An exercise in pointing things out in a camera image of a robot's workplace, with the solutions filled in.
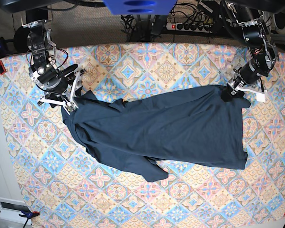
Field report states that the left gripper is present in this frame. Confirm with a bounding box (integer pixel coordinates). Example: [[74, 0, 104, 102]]
[[221, 84, 245, 102]]

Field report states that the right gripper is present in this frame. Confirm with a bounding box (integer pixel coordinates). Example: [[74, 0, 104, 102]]
[[47, 87, 82, 107]]

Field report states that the dark navy t-shirt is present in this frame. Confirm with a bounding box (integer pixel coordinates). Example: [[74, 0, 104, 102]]
[[62, 85, 250, 182]]

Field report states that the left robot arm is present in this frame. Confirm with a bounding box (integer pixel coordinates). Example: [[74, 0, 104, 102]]
[[220, 0, 285, 102]]

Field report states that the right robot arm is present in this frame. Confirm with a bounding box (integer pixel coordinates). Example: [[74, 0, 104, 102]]
[[0, 0, 85, 112]]

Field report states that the black round stool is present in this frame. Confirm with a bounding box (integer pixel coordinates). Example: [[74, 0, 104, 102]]
[[13, 27, 30, 53]]

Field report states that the white power strip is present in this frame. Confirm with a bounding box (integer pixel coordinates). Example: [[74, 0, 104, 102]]
[[166, 22, 210, 32]]

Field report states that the patterned colourful tablecloth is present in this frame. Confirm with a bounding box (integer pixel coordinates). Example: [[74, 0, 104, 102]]
[[0, 43, 285, 228]]

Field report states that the lower left table clamp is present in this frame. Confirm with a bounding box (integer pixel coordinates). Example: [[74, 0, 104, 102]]
[[0, 208, 40, 228]]

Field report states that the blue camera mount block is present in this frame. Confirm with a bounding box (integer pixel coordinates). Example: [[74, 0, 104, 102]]
[[103, 0, 177, 15]]

